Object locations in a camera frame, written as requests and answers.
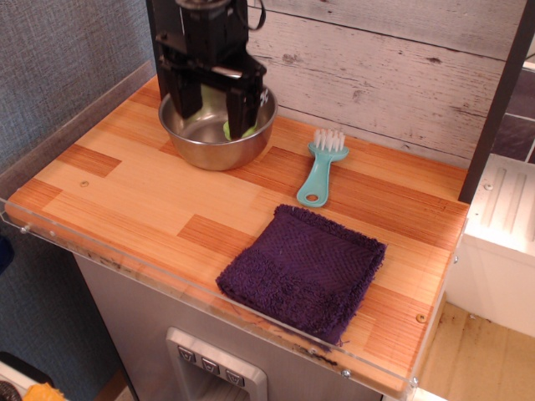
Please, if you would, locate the teal dish brush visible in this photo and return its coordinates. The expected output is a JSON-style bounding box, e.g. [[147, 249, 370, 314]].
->
[[297, 129, 349, 207]]

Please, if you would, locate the grey toy fridge cabinet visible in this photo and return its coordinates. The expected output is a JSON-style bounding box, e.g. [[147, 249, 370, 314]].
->
[[76, 256, 382, 400]]

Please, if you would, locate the clear acrylic edge guard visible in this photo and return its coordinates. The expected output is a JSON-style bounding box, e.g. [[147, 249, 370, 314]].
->
[[5, 190, 468, 399]]

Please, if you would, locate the dark right shelf post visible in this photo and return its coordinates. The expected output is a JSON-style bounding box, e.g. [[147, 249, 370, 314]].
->
[[458, 0, 534, 204]]

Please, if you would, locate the green toy broccoli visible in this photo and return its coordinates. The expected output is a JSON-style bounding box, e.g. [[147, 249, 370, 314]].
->
[[222, 121, 257, 142]]

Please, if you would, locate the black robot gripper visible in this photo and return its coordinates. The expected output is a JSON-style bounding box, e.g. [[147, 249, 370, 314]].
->
[[163, 1, 266, 140]]

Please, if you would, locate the white toy sink unit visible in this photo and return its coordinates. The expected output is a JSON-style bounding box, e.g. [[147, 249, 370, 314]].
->
[[446, 155, 534, 336]]

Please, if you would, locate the purple folded towel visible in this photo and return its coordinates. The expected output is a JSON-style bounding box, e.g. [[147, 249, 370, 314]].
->
[[216, 205, 387, 345]]

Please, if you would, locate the silver dispenser button panel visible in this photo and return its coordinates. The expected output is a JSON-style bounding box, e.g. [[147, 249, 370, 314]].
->
[[166, 327, 268, 400]]

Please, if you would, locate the orange object bottom left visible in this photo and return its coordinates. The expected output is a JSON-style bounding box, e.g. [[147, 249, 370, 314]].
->
[[23, 383, 66, 401]]

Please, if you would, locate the stainless steel pot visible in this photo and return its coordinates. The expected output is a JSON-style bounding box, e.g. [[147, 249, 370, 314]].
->
[[159, 85, 278, 171]]

